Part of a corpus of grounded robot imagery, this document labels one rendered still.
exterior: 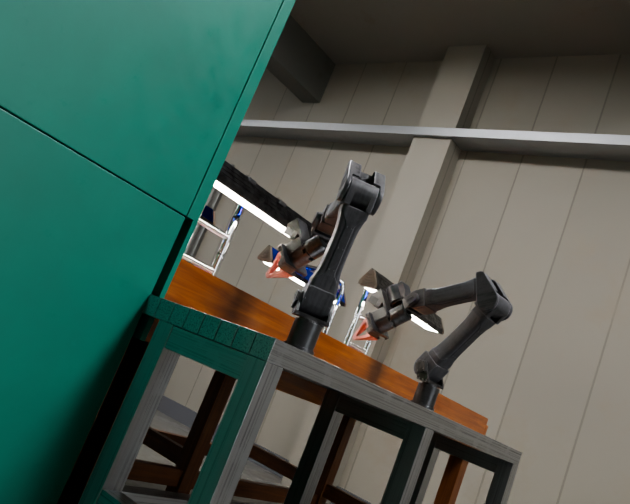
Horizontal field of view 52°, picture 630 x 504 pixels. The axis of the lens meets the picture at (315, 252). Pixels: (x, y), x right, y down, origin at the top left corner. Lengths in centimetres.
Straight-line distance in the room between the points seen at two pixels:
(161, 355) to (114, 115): 44
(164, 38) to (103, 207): 33
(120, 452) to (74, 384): 15
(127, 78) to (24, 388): 57
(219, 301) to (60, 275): 41
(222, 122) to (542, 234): 298
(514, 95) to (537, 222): 99
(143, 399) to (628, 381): 288
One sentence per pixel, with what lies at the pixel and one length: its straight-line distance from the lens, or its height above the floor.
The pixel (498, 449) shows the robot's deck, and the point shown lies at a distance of 193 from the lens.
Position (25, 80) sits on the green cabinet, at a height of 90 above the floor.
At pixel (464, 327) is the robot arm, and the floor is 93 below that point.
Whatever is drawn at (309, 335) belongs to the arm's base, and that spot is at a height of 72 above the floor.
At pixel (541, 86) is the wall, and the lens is 466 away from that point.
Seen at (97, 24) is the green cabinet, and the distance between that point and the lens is 123.
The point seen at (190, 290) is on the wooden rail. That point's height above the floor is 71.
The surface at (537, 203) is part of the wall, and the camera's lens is 421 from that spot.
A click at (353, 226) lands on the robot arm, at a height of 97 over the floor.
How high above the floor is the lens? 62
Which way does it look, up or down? 11 degrees up
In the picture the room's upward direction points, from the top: 22 degrees clockwise
